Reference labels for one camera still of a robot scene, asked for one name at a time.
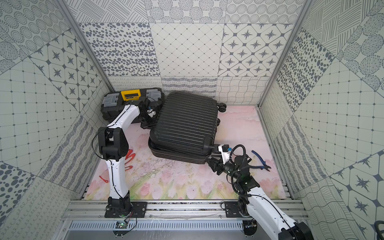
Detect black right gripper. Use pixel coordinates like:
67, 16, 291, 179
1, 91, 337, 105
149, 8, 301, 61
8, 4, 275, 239
206, 155, 241, 181

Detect black hard-shell suitcase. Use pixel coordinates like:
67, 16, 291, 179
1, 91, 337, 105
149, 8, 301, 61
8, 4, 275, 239
148, 92, 227, 165

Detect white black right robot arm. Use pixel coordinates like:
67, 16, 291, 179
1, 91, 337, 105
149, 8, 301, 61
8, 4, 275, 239
208, 155, 314, 240

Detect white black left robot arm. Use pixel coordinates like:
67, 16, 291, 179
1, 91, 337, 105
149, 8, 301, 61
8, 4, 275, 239
98, 97, 155, 219

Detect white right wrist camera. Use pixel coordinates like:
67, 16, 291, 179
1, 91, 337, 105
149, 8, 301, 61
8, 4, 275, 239
218, 145, 232, 165

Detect black toolbox with yellow handle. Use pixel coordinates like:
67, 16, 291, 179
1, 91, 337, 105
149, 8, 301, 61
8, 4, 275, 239
101, 88, 165, 123

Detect red cord with tag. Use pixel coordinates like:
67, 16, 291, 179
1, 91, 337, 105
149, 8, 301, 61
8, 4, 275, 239
98, 148, 137, 184

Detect blue handled pliers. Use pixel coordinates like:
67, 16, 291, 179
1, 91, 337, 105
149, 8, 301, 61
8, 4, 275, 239
249, 150, 271, 172

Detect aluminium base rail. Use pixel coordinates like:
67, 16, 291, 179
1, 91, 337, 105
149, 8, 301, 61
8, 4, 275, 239
61, 199, 307, 232

